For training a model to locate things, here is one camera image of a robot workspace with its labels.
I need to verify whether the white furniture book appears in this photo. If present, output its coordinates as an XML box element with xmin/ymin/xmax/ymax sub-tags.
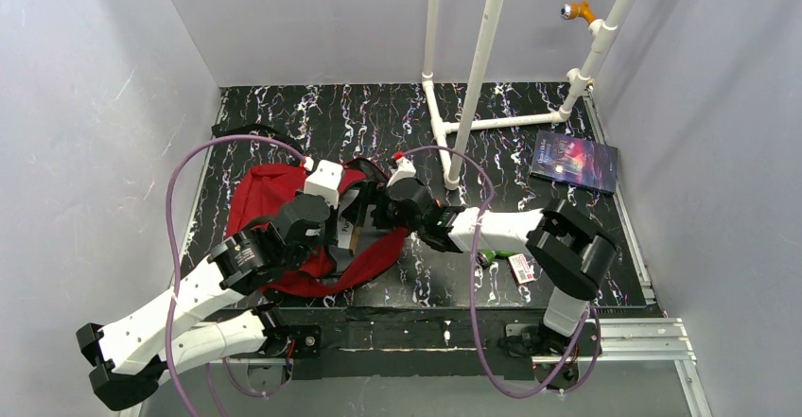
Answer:
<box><xmin>337</xmin><ymin>188</ymin><xmax>366</xmax><ymax>257</ymax></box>

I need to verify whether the red student backpack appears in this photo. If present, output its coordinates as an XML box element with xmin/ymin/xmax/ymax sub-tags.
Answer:
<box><xmin>208</xmin><ymin>157</ymin><xmax>410</xmax><ymax>298</ymax></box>

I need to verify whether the dark purple galaxy book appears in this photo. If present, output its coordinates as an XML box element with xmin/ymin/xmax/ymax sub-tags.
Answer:
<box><xmin>530</xmin><ymin>130</ymin><xmax>619</xmax><ymax>195</ymax></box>

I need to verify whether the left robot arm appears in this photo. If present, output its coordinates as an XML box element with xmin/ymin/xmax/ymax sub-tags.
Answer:
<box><xmin>76</xmin><ymin>194</ymin><xmax>331</xmax><ymax>411</ymax></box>

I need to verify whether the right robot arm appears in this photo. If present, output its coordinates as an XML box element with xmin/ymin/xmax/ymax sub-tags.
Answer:
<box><xmin>373</xmin><ymin>178</ymin><xmax>618</xmax><ymax>354</ymax></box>

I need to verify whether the small red white card box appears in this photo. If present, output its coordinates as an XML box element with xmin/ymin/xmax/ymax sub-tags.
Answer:
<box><xmin>507</xmin><ymin>253</ymin><xmax>536</xmax><ymax>286</ymax></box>

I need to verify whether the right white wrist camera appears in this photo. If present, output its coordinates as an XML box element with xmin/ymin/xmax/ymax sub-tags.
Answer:
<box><xmin>387</xmin><ymin>152</ymin><xmax>416</xmax><ymax>187</ymax></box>

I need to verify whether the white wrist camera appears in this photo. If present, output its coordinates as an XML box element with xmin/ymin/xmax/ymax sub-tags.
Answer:
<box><xmin>387</xmin><ymin>152</ymin><xmax>416</xmax><ymax>187</ymax></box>
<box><xmin>303</xmin><ymin>160</ymin><xmax>344</xmax><ymax>208</ymax></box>

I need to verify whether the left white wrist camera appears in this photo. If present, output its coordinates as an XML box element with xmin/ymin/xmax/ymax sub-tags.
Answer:
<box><xmin>303</xmin><ymin>160</ymin><xmax>344</xmax><ymax>208</ymax></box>

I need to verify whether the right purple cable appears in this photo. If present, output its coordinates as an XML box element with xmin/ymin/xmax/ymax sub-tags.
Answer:
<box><xmin>392</xmin><ymin>145</ymin><xmax>602</xmax><ymax>401</ymax></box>

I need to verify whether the purple cable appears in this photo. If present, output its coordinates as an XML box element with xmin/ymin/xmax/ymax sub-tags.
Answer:
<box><xmin>164</xmin><ymin>133</ymin><xmax>315</xmax><ymax>417</ymax></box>
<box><xmin>392</xmin><ymin>145</ymin><xmax>602</xmax><ymax>401</ymax></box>

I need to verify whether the white PVC pipe frame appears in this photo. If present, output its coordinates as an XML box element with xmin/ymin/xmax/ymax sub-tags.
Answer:
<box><xmin>416</xmin><ymin>0</ymin><xmax>636</xmax><ymax>190</ymax></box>

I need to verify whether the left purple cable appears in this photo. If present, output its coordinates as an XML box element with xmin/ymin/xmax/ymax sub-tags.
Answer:
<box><xmin>164</xmin><ymin>133</ymin><xmax>315</xmax><ymax>417</ymax></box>

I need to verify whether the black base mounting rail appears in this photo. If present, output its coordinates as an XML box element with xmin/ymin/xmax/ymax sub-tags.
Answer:
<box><xmin>134</xmin><ymin>304</ymin><xmax>697</xmax><ymax>383</ymax></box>

